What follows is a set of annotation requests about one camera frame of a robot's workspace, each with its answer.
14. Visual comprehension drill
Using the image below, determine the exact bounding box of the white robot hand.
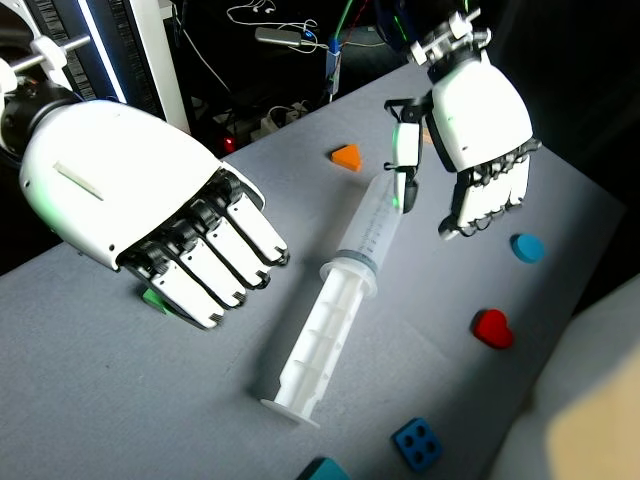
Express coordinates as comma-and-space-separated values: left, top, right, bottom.
19, 98, 292, 331
383, 49, 544, 241

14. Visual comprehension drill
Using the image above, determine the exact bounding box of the white and black computer tower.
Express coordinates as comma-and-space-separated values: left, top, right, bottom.
29, 0, 194, 136

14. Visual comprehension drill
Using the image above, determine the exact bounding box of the green cube block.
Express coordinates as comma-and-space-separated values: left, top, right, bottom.
141, 287, 169, 316

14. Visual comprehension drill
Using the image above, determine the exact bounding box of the orange triangle block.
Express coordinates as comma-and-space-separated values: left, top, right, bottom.
330, 143, 363, 173

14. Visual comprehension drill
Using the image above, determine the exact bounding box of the blue round block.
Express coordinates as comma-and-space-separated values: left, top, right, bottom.
509, 233, 547, 265

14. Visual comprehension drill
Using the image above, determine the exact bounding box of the blue circuit board adapter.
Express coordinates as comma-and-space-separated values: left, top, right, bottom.
325, 34, 346, 94

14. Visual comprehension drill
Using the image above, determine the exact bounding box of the white power strip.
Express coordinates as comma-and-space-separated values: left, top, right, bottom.
249, 99, 314, 142

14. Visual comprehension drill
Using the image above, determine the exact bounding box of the grey usb hub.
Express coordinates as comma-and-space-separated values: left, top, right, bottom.
254, 27, 317, 50

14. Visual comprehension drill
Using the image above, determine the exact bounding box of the red heart block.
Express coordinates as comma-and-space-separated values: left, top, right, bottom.
472, 308, 516, 351

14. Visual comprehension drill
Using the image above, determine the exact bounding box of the grey table cloth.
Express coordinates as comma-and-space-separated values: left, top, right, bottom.
0, 62, 629, 480

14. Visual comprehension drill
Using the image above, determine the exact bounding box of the white cushion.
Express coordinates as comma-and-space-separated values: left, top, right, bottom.
487, 272, 640, 480

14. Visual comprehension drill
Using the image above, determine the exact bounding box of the blue four-hole block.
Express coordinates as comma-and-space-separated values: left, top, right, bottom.
391, 417, 445, 472

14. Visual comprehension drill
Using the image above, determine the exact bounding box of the teal block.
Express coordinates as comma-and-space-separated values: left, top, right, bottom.
297, 457, 351, 480

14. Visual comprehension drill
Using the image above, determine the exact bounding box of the white earphone cable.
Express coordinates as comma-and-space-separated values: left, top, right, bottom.
225, 0, 279, 24

